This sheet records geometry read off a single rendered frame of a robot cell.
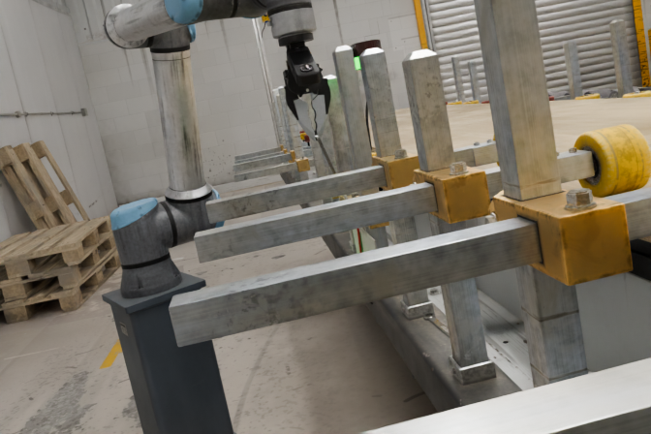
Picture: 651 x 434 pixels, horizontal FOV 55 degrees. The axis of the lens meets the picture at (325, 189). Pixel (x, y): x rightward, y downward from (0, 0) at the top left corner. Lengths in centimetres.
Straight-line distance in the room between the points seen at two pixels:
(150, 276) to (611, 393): 180
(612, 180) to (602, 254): 32
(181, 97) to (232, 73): 730
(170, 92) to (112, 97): 754
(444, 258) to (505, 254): 5
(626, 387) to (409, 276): 24
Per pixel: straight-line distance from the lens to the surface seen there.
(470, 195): 70
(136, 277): 201
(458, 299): 80
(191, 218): 202
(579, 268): 47
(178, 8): 133
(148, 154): 938
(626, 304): 89
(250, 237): 70
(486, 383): 84
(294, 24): 126
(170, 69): 191
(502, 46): 51
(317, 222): 70
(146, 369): 201
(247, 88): 920
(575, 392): 25
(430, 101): 75
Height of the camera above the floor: 108
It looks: 8 degrees down
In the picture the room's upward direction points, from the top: 11 degrees counter-clockwise
